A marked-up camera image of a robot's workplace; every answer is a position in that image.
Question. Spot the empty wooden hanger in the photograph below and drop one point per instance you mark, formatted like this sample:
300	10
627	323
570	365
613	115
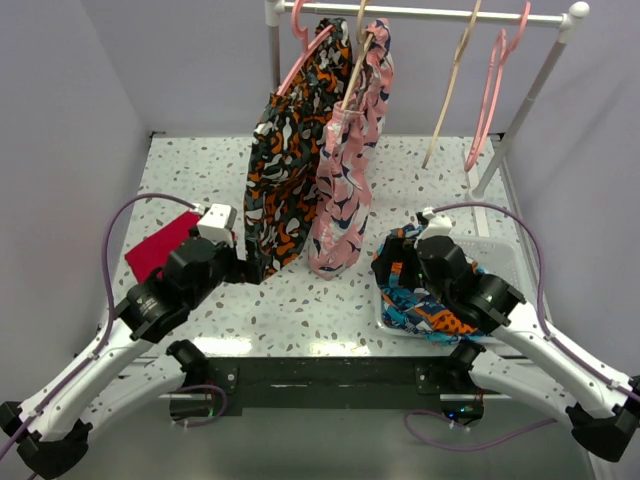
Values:
458	55

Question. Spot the white plastic basket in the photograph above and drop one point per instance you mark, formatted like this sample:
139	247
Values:
494	256

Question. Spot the pink patterned shorts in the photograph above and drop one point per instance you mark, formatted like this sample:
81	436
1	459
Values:
344	195

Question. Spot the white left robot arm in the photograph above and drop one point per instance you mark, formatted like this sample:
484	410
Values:
51	430

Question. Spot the blue orange patterned shorts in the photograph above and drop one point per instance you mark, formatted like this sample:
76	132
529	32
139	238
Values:
418	313

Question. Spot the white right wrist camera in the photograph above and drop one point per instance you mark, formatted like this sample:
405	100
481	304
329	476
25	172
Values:
432	224

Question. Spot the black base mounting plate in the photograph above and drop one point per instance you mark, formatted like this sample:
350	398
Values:
397	383

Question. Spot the black orange camouflage shorts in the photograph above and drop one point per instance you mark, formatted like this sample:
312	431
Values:
281	195

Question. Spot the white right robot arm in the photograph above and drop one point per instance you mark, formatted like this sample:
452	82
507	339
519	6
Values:
597	401

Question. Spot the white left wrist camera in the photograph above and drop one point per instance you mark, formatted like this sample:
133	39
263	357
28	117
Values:
217	224

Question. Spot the red folded cloth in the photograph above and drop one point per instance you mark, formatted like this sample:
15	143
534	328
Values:
152	252

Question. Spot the wooden hanger with shorts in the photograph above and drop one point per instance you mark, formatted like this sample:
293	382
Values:
364	41

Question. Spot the white clothes rack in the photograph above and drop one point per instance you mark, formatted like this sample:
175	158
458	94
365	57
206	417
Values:
484	222

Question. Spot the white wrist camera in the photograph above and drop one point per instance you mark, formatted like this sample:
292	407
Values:
432	224
217	224

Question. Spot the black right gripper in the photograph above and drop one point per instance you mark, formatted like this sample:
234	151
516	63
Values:
395	249

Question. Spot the empty pink hanger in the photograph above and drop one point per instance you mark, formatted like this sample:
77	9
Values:
501	50

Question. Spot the pink hanger left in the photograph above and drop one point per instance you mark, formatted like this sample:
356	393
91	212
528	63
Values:
308	47

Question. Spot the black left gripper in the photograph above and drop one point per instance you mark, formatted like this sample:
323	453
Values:
248	270

